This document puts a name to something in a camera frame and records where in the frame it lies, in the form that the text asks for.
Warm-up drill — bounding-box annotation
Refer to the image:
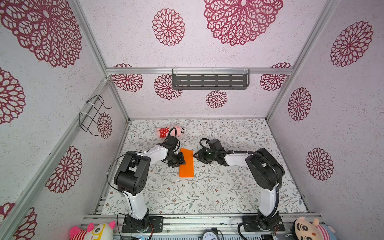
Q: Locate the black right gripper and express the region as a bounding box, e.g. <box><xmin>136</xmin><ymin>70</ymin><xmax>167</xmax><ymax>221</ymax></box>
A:
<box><xmin>192</xmin><ymin>148</ymin><xmax>218</xmax><ymax>164</ymax></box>

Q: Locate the orange square paper sheet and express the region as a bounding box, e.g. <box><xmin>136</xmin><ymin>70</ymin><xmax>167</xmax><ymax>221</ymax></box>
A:
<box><xmin>179</xmin><ymin>149</ymin><xmax>194</xmax><ymax>178</ymax></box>

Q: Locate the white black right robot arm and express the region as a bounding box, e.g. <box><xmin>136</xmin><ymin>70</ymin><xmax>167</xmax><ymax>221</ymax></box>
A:
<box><xmin>193</xmin><ymin>148</ymin><xmax>285</xmax><ymax>219</ymax></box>

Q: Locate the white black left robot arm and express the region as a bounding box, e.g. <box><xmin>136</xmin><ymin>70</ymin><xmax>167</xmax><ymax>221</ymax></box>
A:
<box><xmin>114</xmin><ymin>145</ymin><xmax>186</xmax><ymax>221</ymax></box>

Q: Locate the pink pig plush toy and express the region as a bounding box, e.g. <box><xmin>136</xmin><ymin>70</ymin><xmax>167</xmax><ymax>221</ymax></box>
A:
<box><xmin>155</xmin><ymin>125</ymin><xmax>186</xmax><ymax>139</ymax></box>

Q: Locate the round gauge clock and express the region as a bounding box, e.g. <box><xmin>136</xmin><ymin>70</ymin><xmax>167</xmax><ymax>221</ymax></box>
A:
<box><xmin>200</xmin><ymin>228</ymin><xmax>220</xmax><ymax>240</ymax></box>

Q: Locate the pink white plush toy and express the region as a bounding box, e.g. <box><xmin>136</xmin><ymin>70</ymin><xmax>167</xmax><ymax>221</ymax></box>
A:
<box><xmin>70</xmin><ymin>221</ymin><xmax>116</xmax><ymax>240</ymax></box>

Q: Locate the boy face plush toy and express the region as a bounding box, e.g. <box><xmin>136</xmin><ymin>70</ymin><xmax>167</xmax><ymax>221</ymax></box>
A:
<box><xmin>292</xmin><ymin>217</ymin><xmax>337</xmax><ymax>240</ymax></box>

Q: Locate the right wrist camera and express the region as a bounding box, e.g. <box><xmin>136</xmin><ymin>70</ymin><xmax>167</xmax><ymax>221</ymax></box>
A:
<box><xmin>208</xmin><ymin>139</ymin><xmax>225</xmax><ymax>151</ymax></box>

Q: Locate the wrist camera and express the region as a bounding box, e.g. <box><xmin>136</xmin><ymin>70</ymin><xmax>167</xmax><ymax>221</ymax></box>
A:
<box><xmin>208</xmin><ymin>139</ymin><xmax>225</xmax><ymax>151</ymax></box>
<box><xmin>163</xmin><ymin>136</ymin><xmax>180</xmax><ymax>152</ymax></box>

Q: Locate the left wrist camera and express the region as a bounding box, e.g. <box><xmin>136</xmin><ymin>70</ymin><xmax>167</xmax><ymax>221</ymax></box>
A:
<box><xmin>163</xmin><ymin>136</ymin><xmax>180</xmax><ymax>152</ymax></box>

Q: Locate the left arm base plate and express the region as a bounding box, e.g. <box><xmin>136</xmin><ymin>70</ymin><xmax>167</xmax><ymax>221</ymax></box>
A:
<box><xmin>122</xmin><ymin>216</ymin><xmax>164</xmax><ymax>234</ymax></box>

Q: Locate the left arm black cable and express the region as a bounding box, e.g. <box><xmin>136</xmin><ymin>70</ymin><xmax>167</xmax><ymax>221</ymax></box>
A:
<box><xmin>107</xmin><ymin>152</ymin><xmax>133</xmax><ymax>194</ymax></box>

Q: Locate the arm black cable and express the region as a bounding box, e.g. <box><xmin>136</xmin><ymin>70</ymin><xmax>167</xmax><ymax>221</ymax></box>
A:
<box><xmin>199</xmin><ymin>137</ymin><xmax>283</xmax><ymax>240</ymax></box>
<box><xmin>107</xmin><ymin>152</ymin><xmax>133</xmax><ymax>194</ymax></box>

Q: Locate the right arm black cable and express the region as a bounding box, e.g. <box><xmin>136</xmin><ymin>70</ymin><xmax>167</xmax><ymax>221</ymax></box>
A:
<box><xmin>199</xmin><ymin>137</ymin><xmax>283</xmax><ymax>240</ymax></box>

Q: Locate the grey wall shelf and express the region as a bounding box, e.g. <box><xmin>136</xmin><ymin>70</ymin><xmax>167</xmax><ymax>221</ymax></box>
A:
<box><xmin>171</xmin><ymin>69</ymin><xmax>250</xmax><ymax>90</ymax></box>

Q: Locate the black wire wall rack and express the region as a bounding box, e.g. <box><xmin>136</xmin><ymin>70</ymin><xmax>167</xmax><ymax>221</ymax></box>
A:
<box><xmin>78</xmin><ymin>95</ymin><xmax>111</xmax><ymax>137</ymax></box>

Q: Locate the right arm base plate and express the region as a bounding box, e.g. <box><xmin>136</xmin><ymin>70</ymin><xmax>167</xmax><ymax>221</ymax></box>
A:
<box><xmin>242</xmin><ymin>213</ymin><xmax>285</xmax><ymax>232</ymax></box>

